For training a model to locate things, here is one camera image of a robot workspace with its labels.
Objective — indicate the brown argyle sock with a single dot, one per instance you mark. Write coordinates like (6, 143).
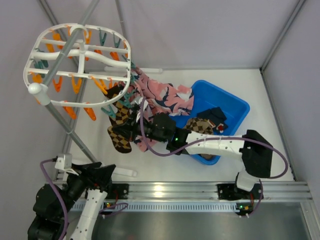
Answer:
(199, 125)
(121, 144)

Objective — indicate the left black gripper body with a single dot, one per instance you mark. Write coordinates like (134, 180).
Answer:
(81, 171)

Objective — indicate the pink patterned cloth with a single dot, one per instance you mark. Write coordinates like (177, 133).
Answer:
(162, 97)

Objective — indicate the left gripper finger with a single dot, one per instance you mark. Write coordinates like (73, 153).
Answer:
(85, 167)
(103, 175)

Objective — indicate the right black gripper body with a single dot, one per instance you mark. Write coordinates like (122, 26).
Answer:
(133, 127)

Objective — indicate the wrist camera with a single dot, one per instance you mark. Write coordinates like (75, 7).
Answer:
(64, 163)
(142, 105)

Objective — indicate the navy blue sock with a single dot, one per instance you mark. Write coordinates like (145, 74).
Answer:
(216, 118)

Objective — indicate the blue plastic bin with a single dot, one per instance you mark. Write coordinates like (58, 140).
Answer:
(207, 96)

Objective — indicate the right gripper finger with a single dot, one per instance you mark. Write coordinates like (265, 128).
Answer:
(133, 110)
(124, 130)

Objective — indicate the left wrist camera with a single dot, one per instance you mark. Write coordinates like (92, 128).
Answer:
(64, 163)

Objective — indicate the white slotted cable duct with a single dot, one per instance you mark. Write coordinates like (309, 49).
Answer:
(170, 206)

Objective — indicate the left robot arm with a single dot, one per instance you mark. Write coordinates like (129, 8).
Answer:
(52, 204)

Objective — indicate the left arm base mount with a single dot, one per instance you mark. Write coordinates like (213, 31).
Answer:
(119, 191)

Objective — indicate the white round clip hanger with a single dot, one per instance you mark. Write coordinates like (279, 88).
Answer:
(45, 52)

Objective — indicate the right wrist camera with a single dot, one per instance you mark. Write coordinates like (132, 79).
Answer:
(142, 105)

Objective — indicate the white rack stand post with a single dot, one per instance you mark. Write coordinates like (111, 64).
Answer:
(38, 91)

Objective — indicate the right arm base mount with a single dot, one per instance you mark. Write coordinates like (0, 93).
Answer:
(229, 192)

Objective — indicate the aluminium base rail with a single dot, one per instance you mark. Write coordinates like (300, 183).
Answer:
(273, 191)

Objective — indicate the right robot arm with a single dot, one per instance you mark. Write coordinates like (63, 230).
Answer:
(252, 149)

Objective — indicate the grey metal hanging rod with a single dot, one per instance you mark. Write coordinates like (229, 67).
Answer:
(69, 43)

